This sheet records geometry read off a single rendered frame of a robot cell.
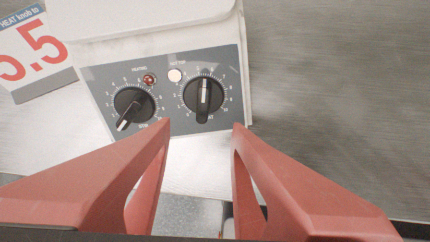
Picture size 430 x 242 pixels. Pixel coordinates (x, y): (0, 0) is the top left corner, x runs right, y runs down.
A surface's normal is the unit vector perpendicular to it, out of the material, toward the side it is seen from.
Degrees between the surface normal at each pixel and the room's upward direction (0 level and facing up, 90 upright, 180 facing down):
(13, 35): 40
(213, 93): 30
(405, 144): 0
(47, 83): 0
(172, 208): 0
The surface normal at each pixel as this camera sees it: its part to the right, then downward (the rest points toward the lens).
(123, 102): 0.01, 0.56
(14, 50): 0.17, 0.66
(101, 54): -0.07, 0.07
